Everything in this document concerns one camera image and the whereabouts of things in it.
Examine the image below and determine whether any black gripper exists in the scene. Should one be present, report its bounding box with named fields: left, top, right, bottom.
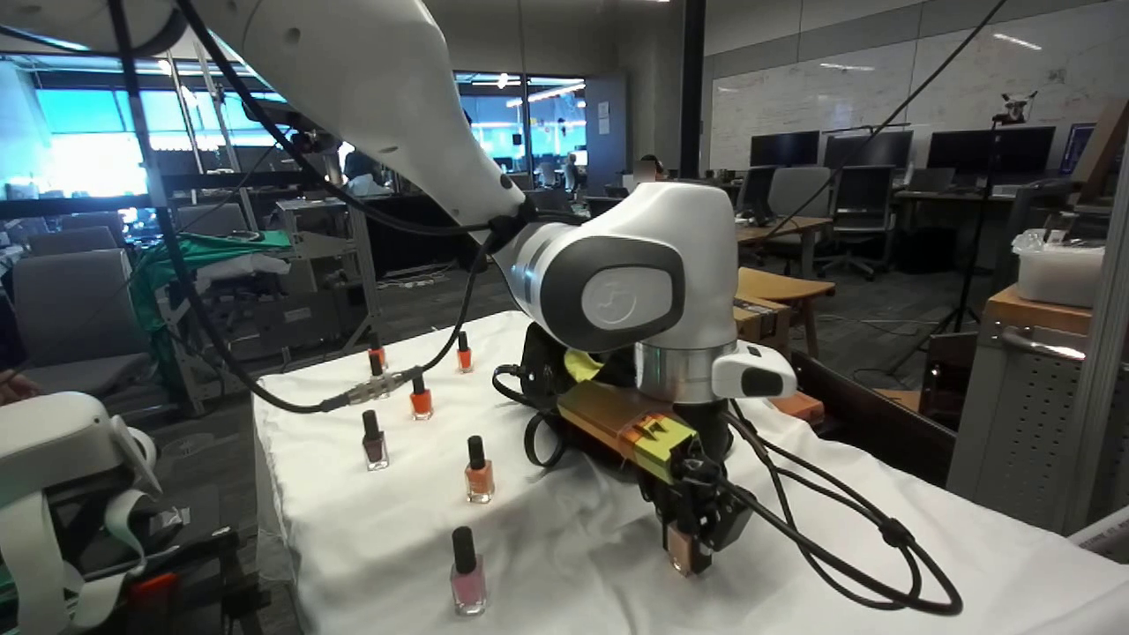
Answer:
left=642, top=401, right=750, bottom=576

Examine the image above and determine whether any beige nail polish bottle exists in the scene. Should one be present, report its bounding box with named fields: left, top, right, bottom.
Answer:
left=663, top=525, right=696, bottom=576

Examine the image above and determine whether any pink nail polish bottle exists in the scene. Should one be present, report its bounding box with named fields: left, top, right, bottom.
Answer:
left=450, top=525, right=486, bottom=617

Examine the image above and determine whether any peach nail polish bottle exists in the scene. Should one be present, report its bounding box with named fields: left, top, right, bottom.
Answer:
left=466, top=435, right=495, bottom=506

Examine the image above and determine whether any dark brown nail polish bottle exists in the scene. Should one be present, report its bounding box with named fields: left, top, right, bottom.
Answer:
left=360, top=411, right=387, bottom=468

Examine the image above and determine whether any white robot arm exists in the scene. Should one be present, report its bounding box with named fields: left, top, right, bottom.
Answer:
left=0, top=0, right=794, bottom=576

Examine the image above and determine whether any yellow-green cloth in bag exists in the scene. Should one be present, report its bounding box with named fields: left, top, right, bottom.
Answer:
left=563, top=349, right=604, bottom=380

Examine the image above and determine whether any far orange nail polish bottle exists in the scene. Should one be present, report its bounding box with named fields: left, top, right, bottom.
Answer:
left=455, top=333, right=474, bottom=375

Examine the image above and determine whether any orange nail polish bottle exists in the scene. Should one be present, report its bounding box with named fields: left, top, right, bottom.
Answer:
left=408, top=375, right=434, bottom=420
left=455, top=333, right=474, bottom=375

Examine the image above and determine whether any red nail polish bottle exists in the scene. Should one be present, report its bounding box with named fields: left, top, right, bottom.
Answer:
left=368, top=347, right=387, bottom=379

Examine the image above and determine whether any black handbag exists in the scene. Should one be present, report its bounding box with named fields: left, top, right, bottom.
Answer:
left=492, top=325, right=634, bottom=468

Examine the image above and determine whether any cardboard box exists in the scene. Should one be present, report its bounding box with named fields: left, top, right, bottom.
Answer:
left=733, top=300, right=790, bottom=341

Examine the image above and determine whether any white tablecloth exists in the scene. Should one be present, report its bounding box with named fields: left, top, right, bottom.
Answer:
left=248, top=307, right=1129, bottom=635

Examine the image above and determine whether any grey metal cabinet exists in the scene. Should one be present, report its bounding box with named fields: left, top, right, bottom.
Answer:
left=945, top=287, right=1129, bottom=533

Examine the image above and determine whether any white plastic bin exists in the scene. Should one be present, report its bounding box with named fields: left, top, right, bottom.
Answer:
left=1013, top=228, right=1103, bottom=307

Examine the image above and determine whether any black vertical pole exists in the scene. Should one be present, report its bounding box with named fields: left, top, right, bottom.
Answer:
left=677, top=0, right=709, bottom=177

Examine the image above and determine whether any yellow wrist camera mount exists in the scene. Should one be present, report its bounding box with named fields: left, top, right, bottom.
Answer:
left=559, top=380, right=697, bottom=483

